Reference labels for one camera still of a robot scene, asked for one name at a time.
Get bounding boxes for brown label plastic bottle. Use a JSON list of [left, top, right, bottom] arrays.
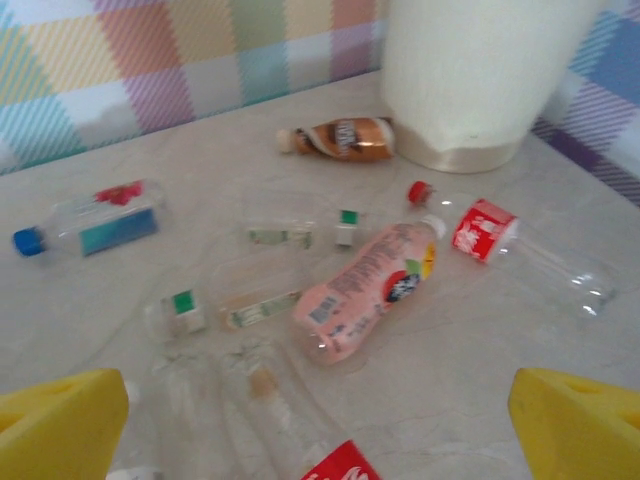
[[276, 116, 398, 162]]

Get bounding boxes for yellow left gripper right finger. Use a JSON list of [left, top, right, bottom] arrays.
[[508, 367, 640, 480]]

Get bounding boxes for clear bottle red label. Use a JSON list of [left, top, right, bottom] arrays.
[[219, 339, 384, 480]]

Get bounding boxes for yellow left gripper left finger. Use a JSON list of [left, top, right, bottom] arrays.
[[0, 368, 132, 480]]

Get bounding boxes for blue and red carton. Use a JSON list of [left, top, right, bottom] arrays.
[[11, 178, 166, 259]]

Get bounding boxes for clear bottle green seal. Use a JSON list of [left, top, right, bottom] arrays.
[[239, 192, 374, 254], [143, 259, 309, 344]]

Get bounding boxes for pink label plastic bottle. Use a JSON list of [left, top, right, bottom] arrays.
[[289, 214, 448, 368]]

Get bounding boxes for cream plastic bin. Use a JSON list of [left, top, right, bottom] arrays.
[[379, 0, 609, 175]]

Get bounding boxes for red label bottle red cap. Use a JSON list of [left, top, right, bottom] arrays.
[[407, 179, 619, 317]]

